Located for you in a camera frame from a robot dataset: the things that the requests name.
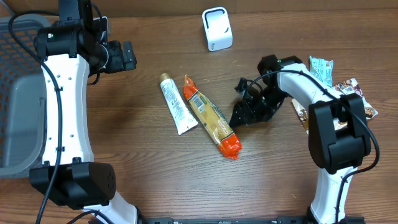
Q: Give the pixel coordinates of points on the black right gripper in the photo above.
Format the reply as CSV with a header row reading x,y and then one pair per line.
x,y
242,108

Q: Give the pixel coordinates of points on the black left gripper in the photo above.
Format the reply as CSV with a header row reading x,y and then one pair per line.
x,y
120,61

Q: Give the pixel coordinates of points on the orange spaghetti packet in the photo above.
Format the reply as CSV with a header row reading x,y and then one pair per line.
x,y
213,120

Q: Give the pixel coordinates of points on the white tube with gold cap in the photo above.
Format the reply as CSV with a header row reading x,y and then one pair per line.
x,y
183,118

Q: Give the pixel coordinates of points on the teal snack packet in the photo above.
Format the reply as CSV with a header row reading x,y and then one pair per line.
x,y
322,69

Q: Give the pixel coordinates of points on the beige pouch bag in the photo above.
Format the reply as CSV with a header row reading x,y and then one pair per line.
x,y
347,87

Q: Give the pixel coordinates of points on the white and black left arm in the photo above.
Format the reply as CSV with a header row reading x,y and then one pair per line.
x,y
75,48

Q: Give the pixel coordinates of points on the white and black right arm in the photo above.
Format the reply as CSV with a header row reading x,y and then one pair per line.
x,y
338,135

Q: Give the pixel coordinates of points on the white barcode scanner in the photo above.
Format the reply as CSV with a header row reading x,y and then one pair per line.
x,y
217,28

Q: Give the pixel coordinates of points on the dark grey plastic basket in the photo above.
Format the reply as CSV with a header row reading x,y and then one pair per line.
x,y
23,96

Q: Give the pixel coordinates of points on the black mounting rail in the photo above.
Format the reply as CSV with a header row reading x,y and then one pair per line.
x,y
278,220

